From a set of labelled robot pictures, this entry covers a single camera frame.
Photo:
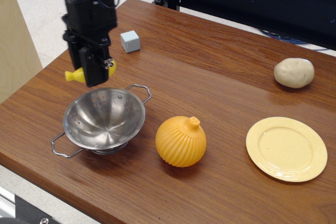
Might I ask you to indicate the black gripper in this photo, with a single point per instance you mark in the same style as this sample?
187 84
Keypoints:
88 23

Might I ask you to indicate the yellow toy banana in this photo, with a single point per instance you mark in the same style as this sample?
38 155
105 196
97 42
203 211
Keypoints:
78 75

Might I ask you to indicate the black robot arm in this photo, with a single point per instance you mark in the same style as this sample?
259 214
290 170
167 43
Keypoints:
88 23

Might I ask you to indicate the steel colander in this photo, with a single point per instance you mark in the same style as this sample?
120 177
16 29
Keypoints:
104 120

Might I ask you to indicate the grey cube block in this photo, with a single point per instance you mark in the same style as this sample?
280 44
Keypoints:
130 41

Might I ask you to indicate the wooden panel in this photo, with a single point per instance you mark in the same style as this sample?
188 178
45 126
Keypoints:
19 59

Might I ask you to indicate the orange toy onion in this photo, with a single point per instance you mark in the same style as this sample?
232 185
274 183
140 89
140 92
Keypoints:
181 141

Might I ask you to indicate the beige toy potato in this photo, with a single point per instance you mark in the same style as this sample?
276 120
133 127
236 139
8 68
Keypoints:
294 72

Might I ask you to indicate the yellow plate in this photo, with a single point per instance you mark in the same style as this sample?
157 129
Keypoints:
286 149

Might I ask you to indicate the aluminium rail mount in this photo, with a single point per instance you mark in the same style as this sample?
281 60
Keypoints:
17 210

